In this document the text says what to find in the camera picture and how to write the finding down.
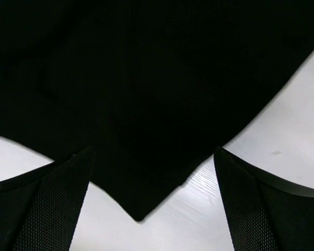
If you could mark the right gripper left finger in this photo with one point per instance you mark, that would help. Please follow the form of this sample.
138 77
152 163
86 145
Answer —
39 209

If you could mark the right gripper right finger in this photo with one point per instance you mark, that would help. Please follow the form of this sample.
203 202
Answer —
263 211

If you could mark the black skirt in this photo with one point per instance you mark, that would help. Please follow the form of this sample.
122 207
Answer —
153 86

